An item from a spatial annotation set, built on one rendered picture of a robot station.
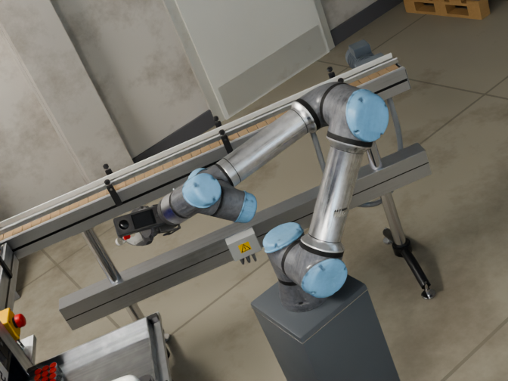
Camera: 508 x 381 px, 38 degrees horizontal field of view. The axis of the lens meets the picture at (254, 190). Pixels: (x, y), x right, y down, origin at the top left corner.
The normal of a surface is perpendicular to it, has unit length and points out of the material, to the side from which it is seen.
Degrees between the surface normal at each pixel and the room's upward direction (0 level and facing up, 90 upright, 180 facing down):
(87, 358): 0
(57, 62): 90
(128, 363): 0
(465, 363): 0
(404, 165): 90
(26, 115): 90
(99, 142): 90
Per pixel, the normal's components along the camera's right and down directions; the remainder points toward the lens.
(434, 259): -0.34, -0.79
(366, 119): 0.51, 0.18
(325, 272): 0.45, 0.43
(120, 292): 0.21, 0.46
